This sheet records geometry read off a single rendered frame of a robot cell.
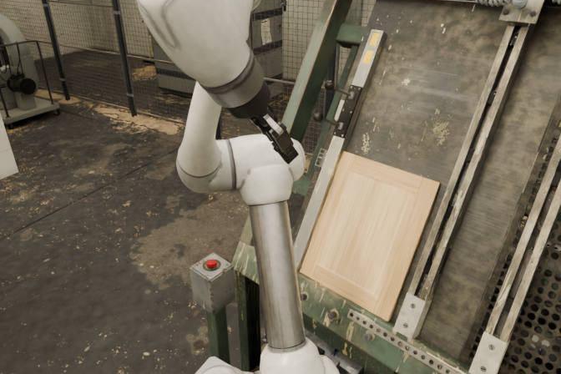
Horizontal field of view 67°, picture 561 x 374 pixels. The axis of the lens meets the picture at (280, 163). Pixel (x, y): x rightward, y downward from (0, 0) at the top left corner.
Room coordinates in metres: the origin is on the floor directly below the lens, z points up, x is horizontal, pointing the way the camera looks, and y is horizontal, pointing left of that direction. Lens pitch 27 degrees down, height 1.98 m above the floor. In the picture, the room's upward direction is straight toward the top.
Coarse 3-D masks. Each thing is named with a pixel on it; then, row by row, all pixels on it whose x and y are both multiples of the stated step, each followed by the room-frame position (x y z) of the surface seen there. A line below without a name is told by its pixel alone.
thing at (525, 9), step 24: (528, 0) 1.31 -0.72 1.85; (528, 24) 1.31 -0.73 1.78; (504, 48) 1.30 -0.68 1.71; (504, 72) 1.26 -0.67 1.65; (504, 96) 1.23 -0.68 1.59; (480, 120) 1.22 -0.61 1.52; (480, 144) 1.16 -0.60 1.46; (456, 168) 1.16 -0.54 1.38; (480, 168) 1.17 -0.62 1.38; (456, 192) 1.14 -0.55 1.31; (456, 216) 1.07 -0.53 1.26; (432, 240) 1.06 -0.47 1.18; (432, 264) 1.02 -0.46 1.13; (432, 288) 1.00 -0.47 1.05; (408, 312) 0.96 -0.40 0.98; (408, 336) 0.92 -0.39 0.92
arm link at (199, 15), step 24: (144, 0) 0.52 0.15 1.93; (168, 0) 0.50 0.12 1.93; (192, 0) 0.51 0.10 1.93; (216, 0) 0.54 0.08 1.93; (240, 0) 0.58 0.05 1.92; (168, 24) 0.51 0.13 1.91; (192, 24) 0.51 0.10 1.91; (216, 24) 0.53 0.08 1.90; (240, 24) 0.57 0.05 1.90; (168, 48) 0.53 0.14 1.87; (192, 48) 0.52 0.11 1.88; (216, 48) 0.53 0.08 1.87; (240, 48) 0.57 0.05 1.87; (192, 72) 0.55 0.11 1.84; (216, 72) 0.55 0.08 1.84; (240, 72) 0.58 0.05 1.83
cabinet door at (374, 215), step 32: (352, 160) 1.40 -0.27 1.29; (352, 192) 1.33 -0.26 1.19; (384, 192) 1.28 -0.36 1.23; (416, 192) 1.22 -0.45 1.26; (320, 224) 1.32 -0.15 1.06; (352, 224) 1.27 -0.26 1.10; (384, 224) 1.21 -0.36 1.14; (416, 224) 1.16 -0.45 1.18; (320, 256) 1.25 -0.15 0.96; (352, 256) 1.20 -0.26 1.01; (384, 256) 1.15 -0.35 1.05; (352, 288) 1.13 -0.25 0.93; (384, 288) 1.08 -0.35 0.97
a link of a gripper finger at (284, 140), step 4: (280, 124) 0.64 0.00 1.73; (284, 124) 0.64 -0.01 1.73; (284, 128) 0.63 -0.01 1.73; (272, 132) 0.63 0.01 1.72; (276, 132) 0.63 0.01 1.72; (284, 132) 0.65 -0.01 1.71; (272, 136) 0.65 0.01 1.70; (276, 136) 0.63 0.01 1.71; (280, 136) 0.65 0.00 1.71; (284, 136) 0.66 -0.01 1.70; (288, 136) 0.67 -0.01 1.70; (276, 140) 0.65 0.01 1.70; (280, 140) 0.66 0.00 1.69; (284, 140) 0.67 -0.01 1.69; (288, 140) 0.68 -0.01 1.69; (280, 144) 0.67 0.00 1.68; (284, 144) 0.68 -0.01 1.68; (288, 144) 0.69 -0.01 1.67; (292, 144) 0.70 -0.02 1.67; (280, 148) 0.68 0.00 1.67; (284, 148) 0.68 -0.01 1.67; (284, 152) 0.69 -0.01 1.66
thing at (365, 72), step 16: (384, 32) 1.62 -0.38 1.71; (368, 48) 1.60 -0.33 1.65; (368, 64) 1.57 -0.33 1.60; (368, 80) 1.55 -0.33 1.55; (352, 128) 1.49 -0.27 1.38; (336, 144) 1.45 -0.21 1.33; (336, 160) 1.42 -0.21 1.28; (320, 176) 1.41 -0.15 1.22; (320, 192) 1.38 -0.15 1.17; (320, 208) 1.35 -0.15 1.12; (304, 224) 1.34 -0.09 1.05; (304, 240) 1.30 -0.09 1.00; (304, 256) 1.28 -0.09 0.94
